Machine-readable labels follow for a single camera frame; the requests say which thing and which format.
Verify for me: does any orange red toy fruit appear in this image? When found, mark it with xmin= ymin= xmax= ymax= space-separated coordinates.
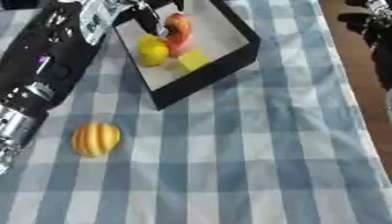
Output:
xmin=162 ymin=12 xmax=196 ymax=58

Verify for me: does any yellow block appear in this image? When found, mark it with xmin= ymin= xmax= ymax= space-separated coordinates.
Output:
xmin=176 ymin=48 xmax=212 ymax=73

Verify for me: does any yellow toy lemon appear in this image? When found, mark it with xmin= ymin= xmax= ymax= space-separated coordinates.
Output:
xmin=136 ymin=33 xmax=172 ymax=67

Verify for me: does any black box with white inside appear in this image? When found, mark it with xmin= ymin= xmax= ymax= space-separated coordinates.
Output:
xmin=108 ymin=0 xmax=263 ymax=111

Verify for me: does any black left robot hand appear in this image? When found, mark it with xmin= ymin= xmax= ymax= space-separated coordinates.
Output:
xmin=0 ymin=0 xmax=187 ymax=116

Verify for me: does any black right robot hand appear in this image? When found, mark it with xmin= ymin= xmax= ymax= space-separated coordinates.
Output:
xmin=335 ymin=0 xmax=392 ymax=92

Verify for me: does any orange striped toy pumpkin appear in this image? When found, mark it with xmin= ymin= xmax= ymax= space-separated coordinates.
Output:
xmin=70 ymin=121 xmax=123 ymax=158

